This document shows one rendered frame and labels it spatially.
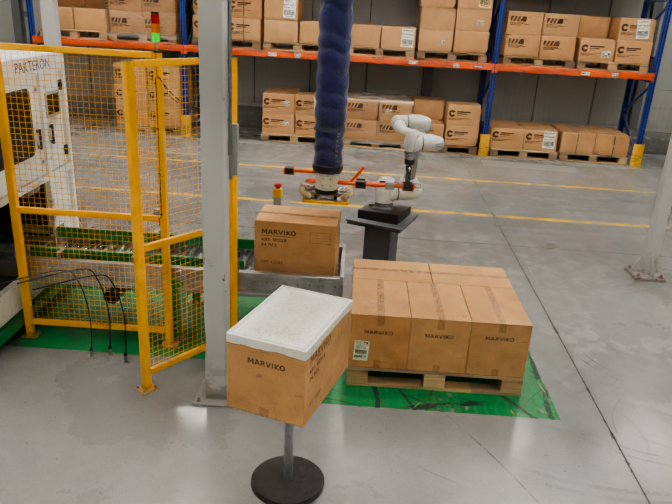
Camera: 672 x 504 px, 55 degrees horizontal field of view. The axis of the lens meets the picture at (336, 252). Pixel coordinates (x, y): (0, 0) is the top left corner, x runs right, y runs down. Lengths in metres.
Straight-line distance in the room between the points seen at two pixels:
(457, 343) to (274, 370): 1.77
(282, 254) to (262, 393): 1.90
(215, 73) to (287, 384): 1.70
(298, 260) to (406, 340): 1.03
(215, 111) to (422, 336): 1.98
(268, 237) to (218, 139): 1.28
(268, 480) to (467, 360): 1.61
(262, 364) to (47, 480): 1.48
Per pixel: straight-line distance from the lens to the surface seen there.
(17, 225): 5.06
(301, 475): 3.77
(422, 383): 4.63
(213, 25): 3.65
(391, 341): 4.41
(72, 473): 3.99
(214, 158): 3.74
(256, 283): 4.78
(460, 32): 11.87
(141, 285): 4.19
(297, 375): 2.97
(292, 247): 4.78
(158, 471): 3.90
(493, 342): 4.49
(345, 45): 4.59
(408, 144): 4.74
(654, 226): 7.20
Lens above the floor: 2.46
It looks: 21 degrees down
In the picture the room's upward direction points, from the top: 3 degrees clockwise
